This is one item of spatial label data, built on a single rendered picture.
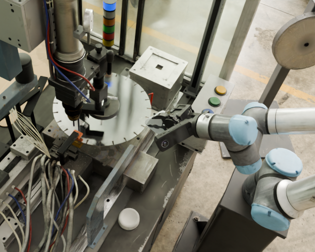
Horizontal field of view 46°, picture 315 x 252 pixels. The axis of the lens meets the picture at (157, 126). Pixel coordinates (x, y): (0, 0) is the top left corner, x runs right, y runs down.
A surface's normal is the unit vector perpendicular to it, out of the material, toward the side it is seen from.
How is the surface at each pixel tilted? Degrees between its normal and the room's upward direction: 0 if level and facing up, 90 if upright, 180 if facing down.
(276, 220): 97
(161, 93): 90
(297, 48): 86
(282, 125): 69
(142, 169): 0
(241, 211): 0
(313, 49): 86
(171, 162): 0
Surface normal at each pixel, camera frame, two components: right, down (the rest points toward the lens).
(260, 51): 0.13, -0.61
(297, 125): -0.47, 0.35
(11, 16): -0.44, 0.67
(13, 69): 0.89, 0.42
